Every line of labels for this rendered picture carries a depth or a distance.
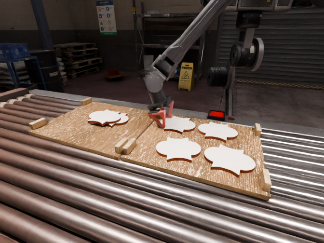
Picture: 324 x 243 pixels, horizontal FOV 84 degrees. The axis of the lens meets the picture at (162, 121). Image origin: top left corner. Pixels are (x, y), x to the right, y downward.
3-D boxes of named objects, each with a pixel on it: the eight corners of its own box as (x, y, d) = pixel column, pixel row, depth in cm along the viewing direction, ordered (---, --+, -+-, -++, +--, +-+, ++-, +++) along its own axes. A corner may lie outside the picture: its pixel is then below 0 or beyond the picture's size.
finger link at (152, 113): (154, 131, 71) (145, 109, 68) (160, 123, 77) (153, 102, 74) (169, 129, 68) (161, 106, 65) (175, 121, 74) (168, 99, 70)
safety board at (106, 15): (100, 34, 572) (95, 0, 531) (116, 35, 553) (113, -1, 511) (100, 34, 570) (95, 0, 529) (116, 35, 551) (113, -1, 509)
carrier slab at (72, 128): (91, 103, 99) (91, 101, 98) (161, 115, 85) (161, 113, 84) (29, 134, 70) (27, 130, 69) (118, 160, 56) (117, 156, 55)
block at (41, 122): (44, 123, 75) (42, 117, 74) (47, 124, 74) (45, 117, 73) (30, 129, 70) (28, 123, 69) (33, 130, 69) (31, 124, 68)
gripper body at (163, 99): (148, 111, 69) (141, 93, 66) (158, 102, 77) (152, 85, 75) (163, 108, 66) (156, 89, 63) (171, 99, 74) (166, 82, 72)
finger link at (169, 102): (158, 125, 75) (151, 104, 72) (164, 118, 81) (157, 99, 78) (173, 123, 72) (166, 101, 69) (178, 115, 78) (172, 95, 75)
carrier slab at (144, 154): (161, 115, 85) (161, 112, 84) (257, 131, 72) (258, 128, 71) (120, 160, 56) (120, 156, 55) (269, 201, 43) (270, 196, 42)
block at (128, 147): (132, 144, 61) (131, 137, 60) (137, 145, 61) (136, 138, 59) (122, 154, 56) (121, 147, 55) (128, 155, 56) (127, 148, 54)
